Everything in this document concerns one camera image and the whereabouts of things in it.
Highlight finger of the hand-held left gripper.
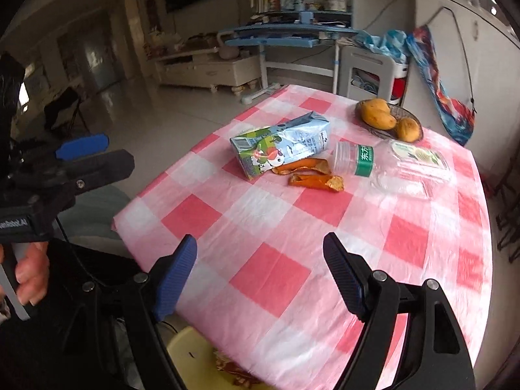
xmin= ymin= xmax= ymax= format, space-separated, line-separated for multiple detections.
xmin=12 ymin=149 xmax=136 ymax=212
xmin=16 ymin=133 xmax=110 ymax=163

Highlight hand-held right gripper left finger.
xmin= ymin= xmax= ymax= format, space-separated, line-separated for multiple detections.
xmin=61 ymin=233 xmax=198 ymax=390

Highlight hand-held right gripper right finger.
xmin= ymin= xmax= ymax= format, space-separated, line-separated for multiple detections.
xmin=323 ymin=231 xmax=476 ymax=390

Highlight yellow plastic basin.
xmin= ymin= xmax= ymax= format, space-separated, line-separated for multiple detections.
xmin=166 ymin=325 xmax=261 ymax=390

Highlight orange peel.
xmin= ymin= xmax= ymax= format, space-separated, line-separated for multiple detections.
xmin=271 ymin=158 xmax=331 ymax=176
xmin=288 ymin=173 xmax=345 ymax=192

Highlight clear plastic bottle green label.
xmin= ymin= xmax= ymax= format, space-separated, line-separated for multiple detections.
xmin=331 ymin=140 xmax=453 ymax=200

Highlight milk carton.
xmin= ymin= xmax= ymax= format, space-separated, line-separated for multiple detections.
xmin=229 ymin=111 xmax=331 ymax=180

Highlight person's left hand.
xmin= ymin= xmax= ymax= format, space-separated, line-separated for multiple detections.
xmin=0 ymin=240 xmax=50 ymax=306

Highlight black folding stool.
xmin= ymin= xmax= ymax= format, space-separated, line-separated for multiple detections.
xmin=43 ymin=87 xmax=92 ymax=135

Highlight grey plastic chair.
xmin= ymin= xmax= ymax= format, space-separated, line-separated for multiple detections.
xmin=61 ymin=185 xmax=131 ymax=253

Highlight red white checkered tablecloth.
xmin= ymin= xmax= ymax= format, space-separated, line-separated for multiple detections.
xmin=111 ymin=84 xmax=494 ymax=390

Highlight plastic bags on cabinet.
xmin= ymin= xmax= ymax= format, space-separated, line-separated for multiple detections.
xmin=148 ymin=28 xmax=183 ymax=55

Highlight cream television cabinet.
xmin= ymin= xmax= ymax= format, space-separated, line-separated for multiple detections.
xmin=154 ymin=46 xmax=261 ymax=96

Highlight wrinkled yellow mango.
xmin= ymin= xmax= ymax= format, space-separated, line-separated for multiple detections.
xmin=396 ymin=118 xmax=421 ymax=142

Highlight pink kettlebell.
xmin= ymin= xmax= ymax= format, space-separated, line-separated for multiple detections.
xmin=217 ymin=32 xmax=240 ymax=61

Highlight wooden folding chair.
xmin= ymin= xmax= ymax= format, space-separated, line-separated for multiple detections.
xmin=489 ymin=158 xmax=516 ymax=263

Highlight patterned fruit plate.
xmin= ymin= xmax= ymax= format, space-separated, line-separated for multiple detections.
xmin=355 ymin=99 xmax=424 ymax=143

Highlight colourful printed tote bag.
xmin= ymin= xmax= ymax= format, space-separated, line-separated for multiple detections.
xmin=406 ymin=8 xmax=476 ymax=147

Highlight white plastic stool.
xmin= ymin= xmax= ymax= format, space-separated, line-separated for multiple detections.
xmin=339 ymin=45 xmax=409 ymax=104

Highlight blue study desk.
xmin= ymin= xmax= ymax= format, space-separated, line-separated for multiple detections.
xmin=217 ymin=0 xmax=360 ymax=104

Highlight blue plastic bag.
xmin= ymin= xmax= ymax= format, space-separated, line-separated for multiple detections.
xmin=353 ymin=29 xmax=409 ymax=63

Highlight white strap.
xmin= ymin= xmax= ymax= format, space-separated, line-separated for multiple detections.
xmin=0 ymin=244 xmax=32 ymax=321

